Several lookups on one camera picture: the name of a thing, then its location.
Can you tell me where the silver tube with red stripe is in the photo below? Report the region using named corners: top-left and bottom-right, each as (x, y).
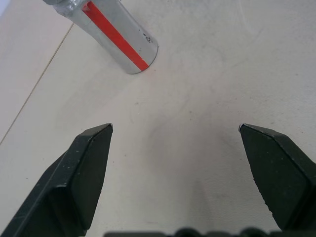
top-left (41, 0), bottom-right (159, 75)

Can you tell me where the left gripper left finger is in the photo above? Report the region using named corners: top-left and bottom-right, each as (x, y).
top-left (0, 123), bottom-right (114, 237)

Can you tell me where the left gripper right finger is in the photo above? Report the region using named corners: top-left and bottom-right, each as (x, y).
top-left (238, 123), bottom-right (316, 234)

